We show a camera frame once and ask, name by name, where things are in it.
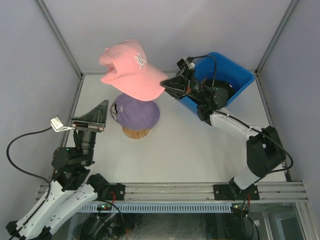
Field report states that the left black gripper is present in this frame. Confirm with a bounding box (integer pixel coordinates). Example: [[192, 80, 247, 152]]
[[72, 100, 110, 165]]

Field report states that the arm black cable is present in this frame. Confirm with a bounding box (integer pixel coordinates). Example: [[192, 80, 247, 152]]
[[5, 126, 54, 186], [189, 54, 294, 173]]

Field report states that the wooden hat stand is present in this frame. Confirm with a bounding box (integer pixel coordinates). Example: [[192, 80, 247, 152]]
[[122, 126, 150, 140]]

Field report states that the pink baseball cap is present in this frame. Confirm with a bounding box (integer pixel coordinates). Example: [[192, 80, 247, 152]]
[[99, 39, 168, 102]]

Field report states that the blue plastic bin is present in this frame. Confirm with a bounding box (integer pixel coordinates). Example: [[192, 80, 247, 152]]
[[178, 52, 254, 121]]

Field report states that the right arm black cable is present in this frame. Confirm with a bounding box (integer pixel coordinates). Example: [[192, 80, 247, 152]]
[[189, 54, 294, 173]]

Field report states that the aluminium front rail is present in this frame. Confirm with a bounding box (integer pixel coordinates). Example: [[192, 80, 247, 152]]
[[117, 182, 308, 203]]

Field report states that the purple baseball cap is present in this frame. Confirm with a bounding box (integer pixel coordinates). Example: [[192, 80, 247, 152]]
[[110, 93, 160, 131]]

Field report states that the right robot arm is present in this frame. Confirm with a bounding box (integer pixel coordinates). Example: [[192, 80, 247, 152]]
[[160, 67, 288, 200]]

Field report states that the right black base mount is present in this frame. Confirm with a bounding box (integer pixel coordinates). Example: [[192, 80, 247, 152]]
[[213, 184, 260, 201]]

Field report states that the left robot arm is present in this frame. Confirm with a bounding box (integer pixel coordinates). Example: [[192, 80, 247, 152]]
[[6, 100, 110, 240]]

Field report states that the black baseball cap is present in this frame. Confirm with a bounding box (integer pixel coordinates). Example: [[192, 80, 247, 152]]
[[201, 78, 236, 98]]

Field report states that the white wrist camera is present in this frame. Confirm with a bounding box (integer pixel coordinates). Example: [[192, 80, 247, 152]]
[[177, 57, 195, 70], [50, 116, 75, 133]]

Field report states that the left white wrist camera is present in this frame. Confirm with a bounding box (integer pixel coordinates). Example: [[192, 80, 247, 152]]
[[50, 116, 75, 133]]

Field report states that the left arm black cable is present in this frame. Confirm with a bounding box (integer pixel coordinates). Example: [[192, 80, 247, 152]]
[[5, 126, 54, 186]]

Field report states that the perforated cable tray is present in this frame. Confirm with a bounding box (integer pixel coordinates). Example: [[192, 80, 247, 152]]
[[78, 202, 232, 214]]

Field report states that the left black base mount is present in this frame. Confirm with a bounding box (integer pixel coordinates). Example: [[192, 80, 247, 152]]
[[98, 183, 126, 202]]

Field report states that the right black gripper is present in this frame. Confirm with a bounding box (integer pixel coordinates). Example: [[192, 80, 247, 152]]
[[159, 67, 208, 104]]

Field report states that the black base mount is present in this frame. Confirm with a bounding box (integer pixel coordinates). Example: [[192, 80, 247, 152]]
[[98, 183, 126, 202], [213, 184, 260, 201]]

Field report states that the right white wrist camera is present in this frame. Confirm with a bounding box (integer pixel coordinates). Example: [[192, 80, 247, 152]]
[[177, 57, 195, 70]]

